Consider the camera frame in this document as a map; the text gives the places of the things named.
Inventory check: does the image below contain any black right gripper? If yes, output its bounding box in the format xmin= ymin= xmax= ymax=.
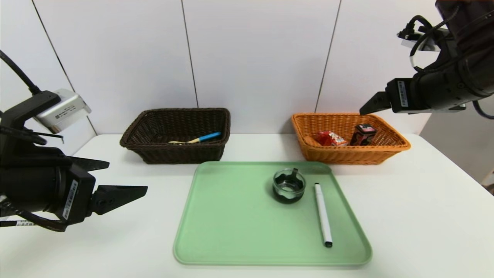
xmin=359 ymin=68 xmax=464 ymax=115

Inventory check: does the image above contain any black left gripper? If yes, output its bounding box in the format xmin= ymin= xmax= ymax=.
xmin=0 ymin=156 xmax=149 ymax=225

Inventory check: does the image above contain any black gum box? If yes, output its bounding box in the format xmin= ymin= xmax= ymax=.
xmin=350 ymin=124 xmax=377 ymax=146

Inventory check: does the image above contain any red milk carton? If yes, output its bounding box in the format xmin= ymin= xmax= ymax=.
xmin=316 ymin=131 xmax=348 ymax=147

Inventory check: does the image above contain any yellow spoon with blue handle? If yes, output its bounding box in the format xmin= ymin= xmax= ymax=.
xmin=169 ymin=132 xmax=222 ymax=144

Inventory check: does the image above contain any orange wicker basket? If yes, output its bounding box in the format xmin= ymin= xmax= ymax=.
xmin=291 ymin=112 xmax=412 ymax=165

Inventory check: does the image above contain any dark brown wicker basket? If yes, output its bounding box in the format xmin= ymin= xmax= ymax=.
xmin=120 ymin=108 xmax=231 ymax=164

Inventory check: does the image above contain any glass cup with black holder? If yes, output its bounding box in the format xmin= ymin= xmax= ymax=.
xmin=272 ymin=168 xmax=306 ymax=204

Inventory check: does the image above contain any white marker pen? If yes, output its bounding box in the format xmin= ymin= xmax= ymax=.
xmin=313 ymin=183 xmax=333 ymax=248

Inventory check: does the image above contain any green plastic tray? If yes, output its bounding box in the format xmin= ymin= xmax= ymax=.
xmin=173 ymin=161 xmax=372 ymax=266

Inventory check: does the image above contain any black right camera cable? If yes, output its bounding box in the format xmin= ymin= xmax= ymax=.
xmin=401 ymin=15 xmax=458 ymax=73

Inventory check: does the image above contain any black camera cable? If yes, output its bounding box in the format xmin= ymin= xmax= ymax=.
xmin=401 ymin=15 xmax=458 ymax=73
xmin=0 ymin=50 xmax=61 ymax=128

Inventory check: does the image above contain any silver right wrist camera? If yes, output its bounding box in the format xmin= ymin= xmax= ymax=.
xmin=398 ymin=29 xmax=441 ymax=52

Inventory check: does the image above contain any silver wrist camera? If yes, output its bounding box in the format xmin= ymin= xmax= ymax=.
xmin=398 ymin=29 xmax=441 ymax=52
xmin=34 ymin=89 xmax=92 ymax=134

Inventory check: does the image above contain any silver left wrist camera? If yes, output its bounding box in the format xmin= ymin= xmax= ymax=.
xmin=34 ymin=89 xmax=92 ymax=134

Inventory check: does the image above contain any left arm cable with white label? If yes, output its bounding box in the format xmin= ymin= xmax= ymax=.
xmin=0 ymin=218 xmax=68 ymax=232

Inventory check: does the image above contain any black left camera cable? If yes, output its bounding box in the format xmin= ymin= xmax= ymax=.
xmin=0 ymin=50 xmax=61 ymax=128

